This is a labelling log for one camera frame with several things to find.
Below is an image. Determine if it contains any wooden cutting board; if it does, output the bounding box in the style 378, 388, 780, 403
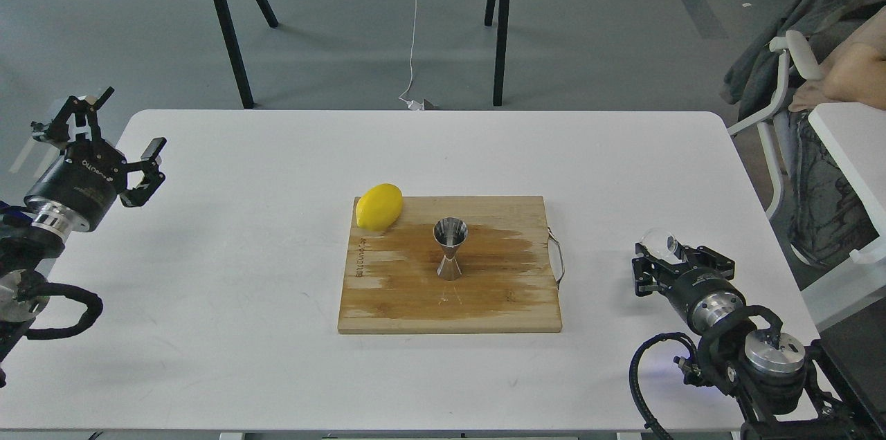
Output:
336, 195, 563, 335

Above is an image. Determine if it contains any grey jacket on chair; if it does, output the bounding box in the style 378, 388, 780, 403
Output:
721, 0, 885, 121

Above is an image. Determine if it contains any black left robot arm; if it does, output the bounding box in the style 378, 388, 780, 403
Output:
1, 87, 167, 357

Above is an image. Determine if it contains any clear glass measuring cup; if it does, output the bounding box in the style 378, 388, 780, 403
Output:
640, 228, 683, 264

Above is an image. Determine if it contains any steel double jigger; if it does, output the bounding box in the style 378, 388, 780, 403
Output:
433, 217, 469, 282

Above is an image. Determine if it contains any white side table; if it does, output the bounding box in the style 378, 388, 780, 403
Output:
809, 102, 885, 236

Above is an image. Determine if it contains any yellow lemon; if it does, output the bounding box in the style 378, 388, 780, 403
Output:
355, 183, 403, 232

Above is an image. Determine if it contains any white office chair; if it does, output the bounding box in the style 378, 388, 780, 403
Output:
749, 69, 877, 270

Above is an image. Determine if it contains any white hanging cable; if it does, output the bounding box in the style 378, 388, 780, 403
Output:
399, 0, 426, 111

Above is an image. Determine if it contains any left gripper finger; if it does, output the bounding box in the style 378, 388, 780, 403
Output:
119, 138, 167, 208
31, 86, 115, 153

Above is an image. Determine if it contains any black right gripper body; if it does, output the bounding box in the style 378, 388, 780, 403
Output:
658, 262, 746, 336

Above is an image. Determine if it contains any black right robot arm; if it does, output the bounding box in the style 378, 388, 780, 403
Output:
629, 238, 884, 439

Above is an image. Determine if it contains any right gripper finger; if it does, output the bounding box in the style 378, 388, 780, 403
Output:
675, 244, 735, 274
631, 257, 682, 296

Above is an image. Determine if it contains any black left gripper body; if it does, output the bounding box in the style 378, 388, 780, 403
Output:
24, 143, 126, 232

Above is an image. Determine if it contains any person forearm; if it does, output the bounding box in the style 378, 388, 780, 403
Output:
788, 8, 885, 113

